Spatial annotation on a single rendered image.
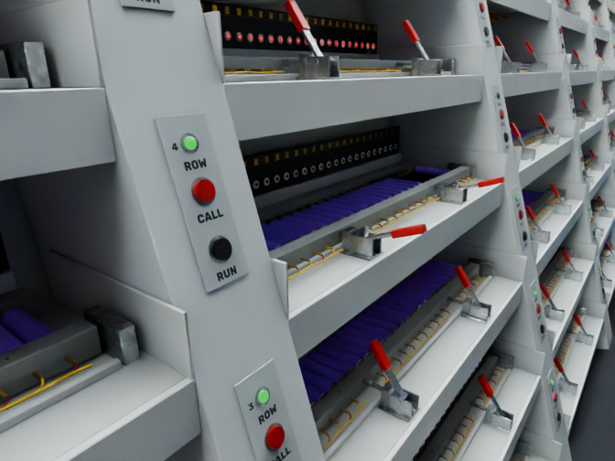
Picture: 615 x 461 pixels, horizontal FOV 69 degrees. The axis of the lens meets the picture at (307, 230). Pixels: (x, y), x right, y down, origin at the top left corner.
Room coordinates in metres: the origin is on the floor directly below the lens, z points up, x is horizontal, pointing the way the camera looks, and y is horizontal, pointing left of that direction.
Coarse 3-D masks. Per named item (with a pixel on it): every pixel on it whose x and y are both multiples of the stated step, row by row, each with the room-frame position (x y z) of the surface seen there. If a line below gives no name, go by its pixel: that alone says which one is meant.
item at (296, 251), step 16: (448, 176) 0.76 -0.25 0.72; (464, 176) 0.80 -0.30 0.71; (416, 192) 0.66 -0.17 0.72; (432, 192) 0.70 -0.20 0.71; (368, 208) 0.58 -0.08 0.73; (384, 208) 0.58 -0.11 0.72; (400, 208) 0.62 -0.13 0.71; (336, 224) 0.52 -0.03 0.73; (352, 224) 0.53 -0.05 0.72; (368, 224) 0.56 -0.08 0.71; (304, 240) 0.47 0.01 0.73; (320, 240) 0.48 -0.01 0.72; (336, 240) 0.50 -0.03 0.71; (272, 256) 0.43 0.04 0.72; (288, 256) 0.44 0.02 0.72; (304, 256) 0.46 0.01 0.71
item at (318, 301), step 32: (384, 160) 0.85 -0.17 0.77; (416, 160) 0.91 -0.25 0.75; (448, 160) 0.87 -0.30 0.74; (480, 160) 0.83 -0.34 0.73; (288, 192) 0.64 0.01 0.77; (480, 192) 0.74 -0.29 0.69; (416, 224) 0.58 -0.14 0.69; (448, 224) 0.62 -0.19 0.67; (352, 256) 0.48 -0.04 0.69; (384, 256) 0.48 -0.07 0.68; (416, 256) 0.55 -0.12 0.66; (288, 288) 0.41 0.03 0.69; (320, 288) 0.41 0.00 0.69; (352, 288) 0.43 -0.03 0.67; (384, 288) 0.49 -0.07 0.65; (288, 320) 0.36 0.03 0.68; (320, 320) 0.39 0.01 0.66
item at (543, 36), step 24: (552, 0) 1.35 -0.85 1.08; (504, 24) 1.42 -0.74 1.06; (528, 24) 1.38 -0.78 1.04; (552, 24) 1.34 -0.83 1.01; (552, 48) 1.34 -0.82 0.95; (528, 96) 1.40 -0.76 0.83; (552, 96) 1.36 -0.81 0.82; (576, 144) 1.35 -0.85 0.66; (552, 168) 1.38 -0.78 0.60; (576, 168) 1.34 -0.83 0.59; (576, 240) 1.36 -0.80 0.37; (600, 336) 1.34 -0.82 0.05
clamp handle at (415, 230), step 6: (366, 228) 0.48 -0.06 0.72; (402, 228) 0.46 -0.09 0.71; (408, 228) 0.44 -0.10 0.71; (414, 228) 0.44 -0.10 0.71; (420, 228) 0.44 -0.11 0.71; (366, 234) 0.48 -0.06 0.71; (378, 234) 0.47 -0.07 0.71; (384, 234) 0.46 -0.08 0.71; (390, 234) 0.46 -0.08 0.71; (396, 234) 0.45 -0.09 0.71; (402, 234) 0.45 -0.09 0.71; (408, 234) 0.44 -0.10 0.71; (414, 234) 0.44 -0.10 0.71
